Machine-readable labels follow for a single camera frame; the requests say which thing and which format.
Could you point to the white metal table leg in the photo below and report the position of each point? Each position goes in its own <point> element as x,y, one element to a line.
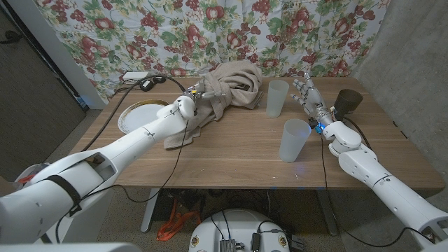
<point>150,210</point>

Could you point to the black adapter box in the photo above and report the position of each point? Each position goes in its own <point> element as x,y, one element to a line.
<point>255,242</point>

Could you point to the white paper plate gold rim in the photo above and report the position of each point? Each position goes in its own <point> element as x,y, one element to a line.
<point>138,113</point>

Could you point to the grey connector box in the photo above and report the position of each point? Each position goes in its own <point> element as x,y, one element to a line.
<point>227,246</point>

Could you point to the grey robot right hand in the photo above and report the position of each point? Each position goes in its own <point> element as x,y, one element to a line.
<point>315,101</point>

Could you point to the floral fruit print backdrop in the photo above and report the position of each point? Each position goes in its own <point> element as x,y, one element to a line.
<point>217,35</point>

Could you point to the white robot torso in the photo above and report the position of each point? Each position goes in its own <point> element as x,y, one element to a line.
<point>238,224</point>

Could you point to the small black puck device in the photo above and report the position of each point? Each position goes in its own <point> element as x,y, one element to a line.
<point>160,80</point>

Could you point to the grey metal table leg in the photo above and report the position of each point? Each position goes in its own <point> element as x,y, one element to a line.
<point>327,210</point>

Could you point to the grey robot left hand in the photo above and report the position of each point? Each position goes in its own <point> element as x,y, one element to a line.
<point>200,94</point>

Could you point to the white power adapter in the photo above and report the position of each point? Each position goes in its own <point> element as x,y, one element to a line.
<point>134,75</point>

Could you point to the white bin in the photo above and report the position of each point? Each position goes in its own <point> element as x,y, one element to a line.
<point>31,171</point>

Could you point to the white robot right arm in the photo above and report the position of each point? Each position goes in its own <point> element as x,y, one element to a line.
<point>388,185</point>

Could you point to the dark brown mug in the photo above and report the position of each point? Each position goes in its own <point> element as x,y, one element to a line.
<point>350,99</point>

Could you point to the frosted plastic cup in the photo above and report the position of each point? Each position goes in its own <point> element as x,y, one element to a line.
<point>292,143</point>
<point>276,99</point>

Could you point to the black charger block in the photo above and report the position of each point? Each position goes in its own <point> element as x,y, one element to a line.
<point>146,86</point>

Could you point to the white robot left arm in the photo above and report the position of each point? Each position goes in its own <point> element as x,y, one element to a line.
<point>133,143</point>

